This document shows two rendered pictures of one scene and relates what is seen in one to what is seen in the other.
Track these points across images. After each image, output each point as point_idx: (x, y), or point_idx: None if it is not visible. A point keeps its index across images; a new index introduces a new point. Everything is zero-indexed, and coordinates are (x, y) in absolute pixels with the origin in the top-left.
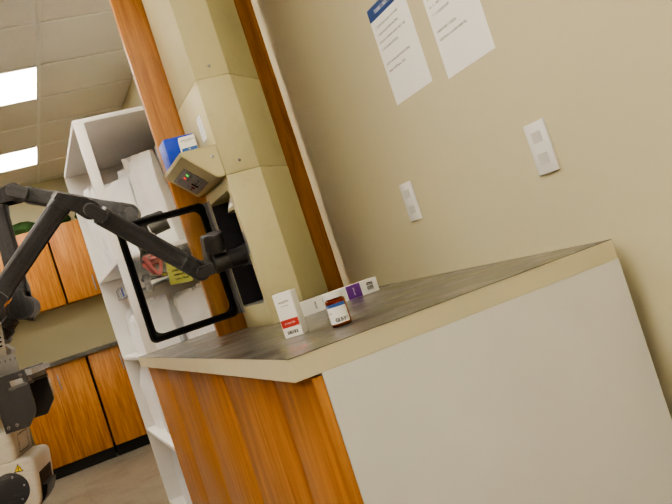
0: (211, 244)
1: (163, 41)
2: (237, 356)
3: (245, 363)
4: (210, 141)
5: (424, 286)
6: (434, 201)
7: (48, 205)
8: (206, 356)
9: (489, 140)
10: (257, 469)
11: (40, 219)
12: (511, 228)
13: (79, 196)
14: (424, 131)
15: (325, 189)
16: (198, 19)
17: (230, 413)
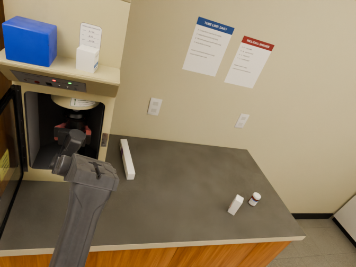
0: (80, 145)
1: None
2: (242, 236)
3: (261, 239)
4: (106, 59)
5: (199, 161)
6: (172, 113)
7: (99, 202)
8: (180, 239)
9: (223, 109)
10: (177, 266)
11: (93, 230)
12: (208, 134)
13: (113, 168)
14: (191, 88)
15: None
16: None
17: (165, 254)
